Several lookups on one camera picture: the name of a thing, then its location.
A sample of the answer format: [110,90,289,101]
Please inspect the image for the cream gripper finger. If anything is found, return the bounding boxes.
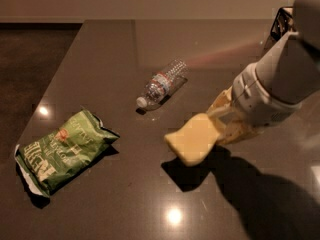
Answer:
[217,123,254,145]
[206,89,233,120]

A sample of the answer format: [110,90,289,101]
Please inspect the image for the yellow sponge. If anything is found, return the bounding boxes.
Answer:
[164,113,225,167]

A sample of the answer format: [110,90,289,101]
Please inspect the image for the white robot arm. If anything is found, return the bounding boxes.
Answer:
[208,0,320,144]

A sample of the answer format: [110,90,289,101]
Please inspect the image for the clear plastic water bottle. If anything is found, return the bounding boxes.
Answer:
[136,59,188,110]

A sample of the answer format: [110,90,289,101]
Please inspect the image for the green chip bag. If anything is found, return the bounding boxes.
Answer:
[15,109,119,198]

